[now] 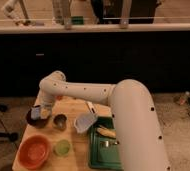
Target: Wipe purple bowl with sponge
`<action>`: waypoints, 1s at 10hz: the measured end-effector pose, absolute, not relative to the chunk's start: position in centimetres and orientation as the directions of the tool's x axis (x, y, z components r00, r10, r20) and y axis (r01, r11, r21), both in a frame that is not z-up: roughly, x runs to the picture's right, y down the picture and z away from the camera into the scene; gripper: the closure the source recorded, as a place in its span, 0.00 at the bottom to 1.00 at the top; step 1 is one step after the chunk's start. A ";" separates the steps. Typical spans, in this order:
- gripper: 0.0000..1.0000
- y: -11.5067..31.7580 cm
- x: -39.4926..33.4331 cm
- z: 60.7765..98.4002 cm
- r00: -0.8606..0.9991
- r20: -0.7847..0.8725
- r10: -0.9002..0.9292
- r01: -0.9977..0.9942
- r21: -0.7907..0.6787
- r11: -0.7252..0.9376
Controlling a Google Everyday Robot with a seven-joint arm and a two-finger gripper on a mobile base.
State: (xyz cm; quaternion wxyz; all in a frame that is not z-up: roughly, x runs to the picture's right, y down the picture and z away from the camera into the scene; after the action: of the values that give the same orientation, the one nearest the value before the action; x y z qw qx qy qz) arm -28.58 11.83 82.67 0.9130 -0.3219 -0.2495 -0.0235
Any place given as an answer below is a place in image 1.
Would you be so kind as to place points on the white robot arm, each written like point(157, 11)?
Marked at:
point(140, 139)

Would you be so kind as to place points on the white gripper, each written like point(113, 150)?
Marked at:
point(46, 107)

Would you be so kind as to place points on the purple bowl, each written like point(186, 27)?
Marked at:
point(39, 123)

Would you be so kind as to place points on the metal utensil on tray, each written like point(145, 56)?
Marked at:
point(107, 143)

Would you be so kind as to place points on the orange bowl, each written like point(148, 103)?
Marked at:
point(34, 152)

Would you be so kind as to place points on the small metal cup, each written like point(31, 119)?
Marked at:
point(59, 122)

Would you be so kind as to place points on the green tray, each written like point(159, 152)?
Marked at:
point(101, 157)

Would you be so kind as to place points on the green plastic cup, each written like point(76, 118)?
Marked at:
point(62, 147)

